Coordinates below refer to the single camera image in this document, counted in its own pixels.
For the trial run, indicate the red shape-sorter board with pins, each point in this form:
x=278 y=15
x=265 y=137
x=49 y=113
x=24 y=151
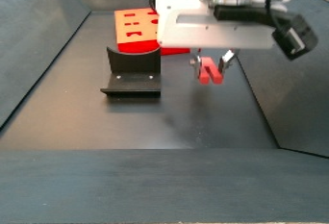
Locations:
x=135 y=32

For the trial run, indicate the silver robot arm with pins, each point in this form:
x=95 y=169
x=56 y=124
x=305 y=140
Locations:
x=235 y=24

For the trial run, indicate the black curved holder stand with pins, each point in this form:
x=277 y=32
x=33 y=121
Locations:
x=135 y=74

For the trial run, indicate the red double-square peg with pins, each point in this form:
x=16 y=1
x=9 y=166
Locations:
x=208 y=73

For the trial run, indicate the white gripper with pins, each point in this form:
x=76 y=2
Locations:
x=187 y=26

